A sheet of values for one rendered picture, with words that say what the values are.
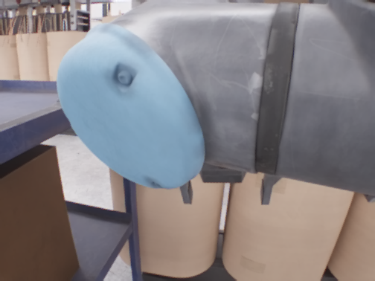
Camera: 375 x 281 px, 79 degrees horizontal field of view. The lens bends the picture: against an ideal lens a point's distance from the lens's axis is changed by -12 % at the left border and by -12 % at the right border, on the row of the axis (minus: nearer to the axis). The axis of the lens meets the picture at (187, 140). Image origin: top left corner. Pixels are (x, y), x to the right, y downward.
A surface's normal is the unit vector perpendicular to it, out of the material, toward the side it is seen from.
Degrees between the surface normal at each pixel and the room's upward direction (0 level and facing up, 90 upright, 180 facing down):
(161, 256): 90
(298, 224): 90
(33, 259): 90
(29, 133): 90
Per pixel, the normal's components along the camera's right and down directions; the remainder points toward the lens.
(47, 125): 0.98, 0.11
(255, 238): -0.57, 0.26
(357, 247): -0.89, 0.12
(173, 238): -0.11, 0.34
